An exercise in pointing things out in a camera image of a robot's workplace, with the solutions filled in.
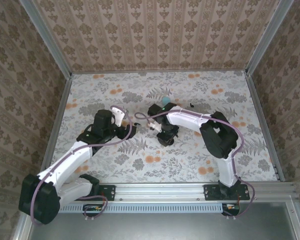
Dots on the teal earbud charging case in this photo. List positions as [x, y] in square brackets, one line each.
[166, 99]

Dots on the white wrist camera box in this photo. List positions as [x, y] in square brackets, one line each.
[155, 126]
[118, 117]

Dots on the aluminium side rail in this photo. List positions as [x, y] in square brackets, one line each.
[260, 112]
[60, 112]

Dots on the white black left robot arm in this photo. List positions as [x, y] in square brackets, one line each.
[65, 160]

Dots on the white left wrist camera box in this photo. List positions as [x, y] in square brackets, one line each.
[118, 117]

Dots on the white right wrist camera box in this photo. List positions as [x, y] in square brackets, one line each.
[155, 126]

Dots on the aluminium front rail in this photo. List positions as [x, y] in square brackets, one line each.
[160, 192]

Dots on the black connector box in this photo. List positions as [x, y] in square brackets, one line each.
[92, 208]
[231, 208]

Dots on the grey metal sheet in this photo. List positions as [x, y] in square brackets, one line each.
[165, 227]

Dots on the floral patterned tablecloth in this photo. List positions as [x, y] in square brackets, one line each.
[165, 165]

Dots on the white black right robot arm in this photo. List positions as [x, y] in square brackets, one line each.
[185, 120]

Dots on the aluminium frame corner post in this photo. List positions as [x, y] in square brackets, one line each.
[267, 40]
[47, 40]

